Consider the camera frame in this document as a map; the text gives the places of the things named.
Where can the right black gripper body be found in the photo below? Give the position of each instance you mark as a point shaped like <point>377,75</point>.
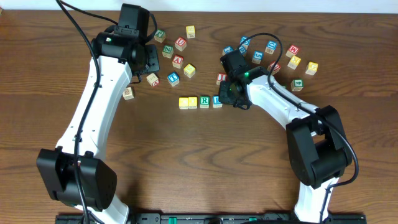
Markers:
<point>227,94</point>

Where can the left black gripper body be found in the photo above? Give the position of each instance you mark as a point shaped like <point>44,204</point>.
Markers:
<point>152,59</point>

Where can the blue letter L block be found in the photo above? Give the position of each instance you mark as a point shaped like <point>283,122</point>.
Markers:
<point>216,102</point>

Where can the green letter R block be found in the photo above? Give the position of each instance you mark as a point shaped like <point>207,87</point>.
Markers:
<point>204,102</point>

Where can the yellow letter O block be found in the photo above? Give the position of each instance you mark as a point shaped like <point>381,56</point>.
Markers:
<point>193,102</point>

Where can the yellow letter C block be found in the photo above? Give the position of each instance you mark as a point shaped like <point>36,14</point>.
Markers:
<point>183,103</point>

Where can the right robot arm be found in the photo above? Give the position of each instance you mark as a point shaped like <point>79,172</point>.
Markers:
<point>319,151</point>

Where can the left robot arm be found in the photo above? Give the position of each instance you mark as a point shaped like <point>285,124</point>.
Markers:
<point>75,173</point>

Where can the red letter I block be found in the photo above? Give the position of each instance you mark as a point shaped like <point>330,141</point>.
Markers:
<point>220,78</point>

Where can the green letter Z block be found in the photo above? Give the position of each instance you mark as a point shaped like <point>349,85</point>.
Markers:
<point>167,51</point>

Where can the natural block red edge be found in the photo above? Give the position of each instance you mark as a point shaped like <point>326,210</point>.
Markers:
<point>153,80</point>

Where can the green letter J block top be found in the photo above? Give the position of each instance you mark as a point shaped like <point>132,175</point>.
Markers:
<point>160,35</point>

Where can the red letter A block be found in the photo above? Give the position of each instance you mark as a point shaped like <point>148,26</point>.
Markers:
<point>177,61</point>

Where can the blue letter T block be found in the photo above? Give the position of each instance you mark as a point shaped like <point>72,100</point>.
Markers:
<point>173,79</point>

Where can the red letter U block left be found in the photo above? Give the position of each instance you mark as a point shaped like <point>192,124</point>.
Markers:
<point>180,44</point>

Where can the red letter u block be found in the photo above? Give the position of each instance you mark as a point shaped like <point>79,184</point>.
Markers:
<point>273,67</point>
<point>180,44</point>

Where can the natural wooden picture block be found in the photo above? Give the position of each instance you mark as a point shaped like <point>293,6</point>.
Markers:
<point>128,93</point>

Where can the blue number 2 block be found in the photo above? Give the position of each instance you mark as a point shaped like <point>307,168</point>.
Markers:
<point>227,50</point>

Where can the blue number 5 block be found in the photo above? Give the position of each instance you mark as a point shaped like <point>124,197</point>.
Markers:
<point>257,57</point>

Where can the blue letter P block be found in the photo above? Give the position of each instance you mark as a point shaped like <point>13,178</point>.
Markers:
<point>243,50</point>

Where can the yellow block centre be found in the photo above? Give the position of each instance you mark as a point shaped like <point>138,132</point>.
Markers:
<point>189,70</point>

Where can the blue letter D block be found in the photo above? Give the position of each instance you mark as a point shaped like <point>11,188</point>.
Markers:
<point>245,41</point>

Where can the red letter U block right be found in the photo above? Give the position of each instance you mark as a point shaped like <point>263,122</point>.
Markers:
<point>273,67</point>

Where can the yellow block top row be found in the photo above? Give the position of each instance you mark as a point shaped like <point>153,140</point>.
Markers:
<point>191,33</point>

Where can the green number 4 block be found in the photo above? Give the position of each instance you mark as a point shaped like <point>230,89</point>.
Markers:
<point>297,85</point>

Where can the yellow letter X block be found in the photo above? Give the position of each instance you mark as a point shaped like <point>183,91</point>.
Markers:
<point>294,62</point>

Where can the red letter M block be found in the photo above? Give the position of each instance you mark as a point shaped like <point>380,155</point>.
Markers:
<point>291,51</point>

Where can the yellow block far right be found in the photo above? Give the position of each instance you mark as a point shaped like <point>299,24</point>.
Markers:
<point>311,68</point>

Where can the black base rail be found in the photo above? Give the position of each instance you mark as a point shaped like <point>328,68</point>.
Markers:
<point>155,218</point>

